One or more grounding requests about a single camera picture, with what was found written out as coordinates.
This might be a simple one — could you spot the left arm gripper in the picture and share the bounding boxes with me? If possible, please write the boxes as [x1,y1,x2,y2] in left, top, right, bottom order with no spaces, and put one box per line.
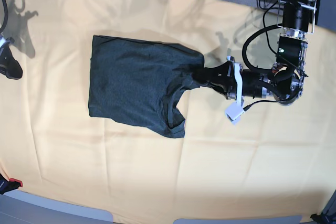
[193,56,244,106]

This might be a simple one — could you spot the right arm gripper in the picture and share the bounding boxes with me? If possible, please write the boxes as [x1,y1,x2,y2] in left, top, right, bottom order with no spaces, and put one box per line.
[0,35,23,80]

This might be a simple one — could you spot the dark green long-sleeve shirt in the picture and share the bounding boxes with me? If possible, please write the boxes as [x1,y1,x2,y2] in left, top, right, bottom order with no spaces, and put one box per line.
[88,35,204,138]

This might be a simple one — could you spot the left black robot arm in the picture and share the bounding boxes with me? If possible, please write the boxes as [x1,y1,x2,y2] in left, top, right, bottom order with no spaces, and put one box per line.
[193,0,320,105]

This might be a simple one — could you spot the yellow table cloth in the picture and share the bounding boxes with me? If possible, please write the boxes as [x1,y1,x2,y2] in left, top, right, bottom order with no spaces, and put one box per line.
[1,0,335,223]

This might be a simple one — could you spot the red and black clamp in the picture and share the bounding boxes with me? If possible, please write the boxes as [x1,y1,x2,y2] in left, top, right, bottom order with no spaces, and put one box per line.
[0,174,23,195]

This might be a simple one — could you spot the black clamp right corner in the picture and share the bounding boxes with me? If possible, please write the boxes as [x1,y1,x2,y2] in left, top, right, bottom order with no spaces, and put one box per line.
[310,213,336,224]

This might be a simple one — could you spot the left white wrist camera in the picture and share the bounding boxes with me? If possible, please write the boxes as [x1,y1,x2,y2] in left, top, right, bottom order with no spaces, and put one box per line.
[225,102,245,125]

